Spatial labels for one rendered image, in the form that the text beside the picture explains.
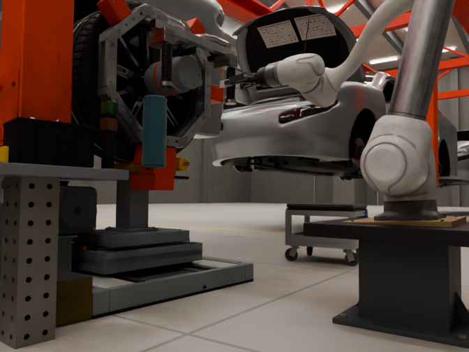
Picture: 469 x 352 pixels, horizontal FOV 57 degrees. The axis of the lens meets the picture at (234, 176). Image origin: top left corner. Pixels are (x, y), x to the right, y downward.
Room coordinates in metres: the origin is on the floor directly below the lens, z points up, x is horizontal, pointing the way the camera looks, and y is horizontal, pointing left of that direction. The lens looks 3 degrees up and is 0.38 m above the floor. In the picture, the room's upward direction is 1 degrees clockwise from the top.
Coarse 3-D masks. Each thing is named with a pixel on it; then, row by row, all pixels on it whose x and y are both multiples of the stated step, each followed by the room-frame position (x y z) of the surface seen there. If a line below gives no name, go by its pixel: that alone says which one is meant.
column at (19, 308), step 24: (24, 192) 1.06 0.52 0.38; (48, 192) 1.11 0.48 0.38; (24, 216) 1.07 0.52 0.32; (48, 216) 1.11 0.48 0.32; (24, 240) 1.07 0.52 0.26; (48, 240) 1.16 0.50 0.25; (24, 264) 1.07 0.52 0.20; (48, 264) 1.11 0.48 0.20; (0, 288) 1.12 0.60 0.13; (24, 288) 1.07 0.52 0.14; (48, 288) 1.12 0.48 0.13; (0, 312) 1.12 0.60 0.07; (24, 312) 1.07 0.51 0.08; (48, 312) 1.12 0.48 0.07; (0, 336) 1.11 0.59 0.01; (24, 336) 1.09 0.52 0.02; (48, 336) 1.12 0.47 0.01
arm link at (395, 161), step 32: (416, 0) 1.12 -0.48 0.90; (448, 0) 1.08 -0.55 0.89; (416, 32) 1.10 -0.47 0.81; (416, 64) 1.10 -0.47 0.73; (416, 96) 1.11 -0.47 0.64; (384, 128) 1.13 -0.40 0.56; (416, 128) 1.09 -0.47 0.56; (384, 160) 1.08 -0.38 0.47; (416, 160) 1.07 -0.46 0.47; (384, 192) 1.15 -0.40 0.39
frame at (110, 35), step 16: (128, 16) 1.57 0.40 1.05; (144, 16) 1.63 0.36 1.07; (112, 32) 1.52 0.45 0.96; (112, 48) 1.52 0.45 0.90; (112, 64) 1.52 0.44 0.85; (208, 64) 1.90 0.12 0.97; (112, 80) 1.53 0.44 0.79; (208, 80) 1.91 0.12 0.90; (112, 96) 1.52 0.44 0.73; (208, 96) 1.91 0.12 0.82; (128, 112) 1.58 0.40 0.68; (208, 112) 1.90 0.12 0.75; (128, 128) 1.60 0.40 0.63; (192, 128) 1.83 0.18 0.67; (176, 144) 1.76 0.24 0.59
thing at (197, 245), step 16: (80, 256) 1.64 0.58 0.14; (96, 256) 1.57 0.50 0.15; (112, 256) 1.56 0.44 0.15; (128, 256) 1.62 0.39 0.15; (144, 256) 1.67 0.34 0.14; (160, 256) 1.73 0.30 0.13; (176, 256) 1.80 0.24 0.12; (192, 256) 1.87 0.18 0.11; (96, 272) 1.57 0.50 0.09; (112, 272) 1.56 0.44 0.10
